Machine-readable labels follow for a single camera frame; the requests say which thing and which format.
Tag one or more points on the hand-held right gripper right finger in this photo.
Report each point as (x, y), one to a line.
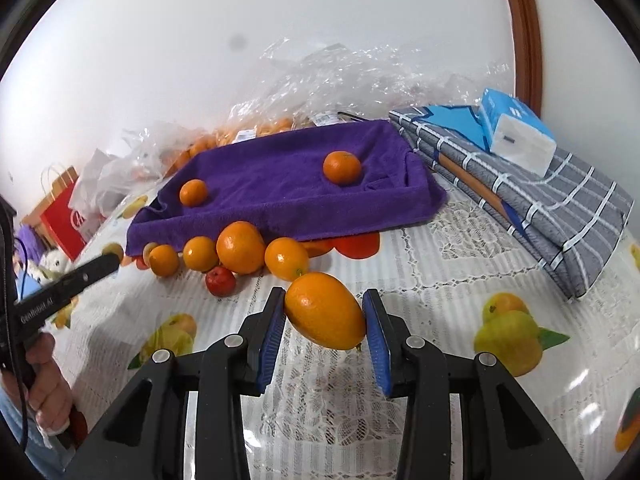
(377, 346)

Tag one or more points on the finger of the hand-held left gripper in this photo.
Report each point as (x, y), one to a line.
(92, 271)

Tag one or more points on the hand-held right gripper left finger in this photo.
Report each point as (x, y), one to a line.
(270, 341)

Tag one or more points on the oval orange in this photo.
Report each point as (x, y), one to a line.
(325, 317)

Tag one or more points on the small round orange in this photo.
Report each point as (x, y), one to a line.
(163, 260)
(193, 193)
(200, 254)

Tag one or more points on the small red fruit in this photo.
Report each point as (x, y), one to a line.
(220, 280)

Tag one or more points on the large round orange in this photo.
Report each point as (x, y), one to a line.
(240, 247)

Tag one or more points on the purple towel lined tray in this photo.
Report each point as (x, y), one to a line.
(280, 185)

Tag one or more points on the person's left forearm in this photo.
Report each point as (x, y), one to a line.
(20, 455)

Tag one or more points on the person's left hand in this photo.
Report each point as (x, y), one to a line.
(47, 390)

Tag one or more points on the white plush toy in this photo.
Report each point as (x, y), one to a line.
(52, 262)

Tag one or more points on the red paper bag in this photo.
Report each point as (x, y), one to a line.
(62, 217)

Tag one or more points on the purple cloth item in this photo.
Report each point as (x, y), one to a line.
(31, 241)

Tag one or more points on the wooden crate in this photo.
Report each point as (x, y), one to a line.
(31, 215)

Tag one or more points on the fruit printed lace tablecloth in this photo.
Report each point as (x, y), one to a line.
(425, 270)

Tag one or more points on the white plastic bag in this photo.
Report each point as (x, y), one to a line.
(95, 180)

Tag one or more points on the empty clear plastic bag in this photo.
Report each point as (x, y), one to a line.
(145, 155)

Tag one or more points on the clear bag of oranges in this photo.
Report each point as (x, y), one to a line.
(235, 134)

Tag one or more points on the grey checked folded blanket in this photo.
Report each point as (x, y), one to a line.
(525, 200)

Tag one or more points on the blue star paper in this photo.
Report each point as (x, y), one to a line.
(455, 117)

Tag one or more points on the blue white tissue pack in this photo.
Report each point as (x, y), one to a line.
(515, 130)

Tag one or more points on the crumpled clear plastic wrap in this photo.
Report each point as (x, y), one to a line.
(350, 75)

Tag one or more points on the brown wooden door frame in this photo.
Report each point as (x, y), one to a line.
(527, 25)

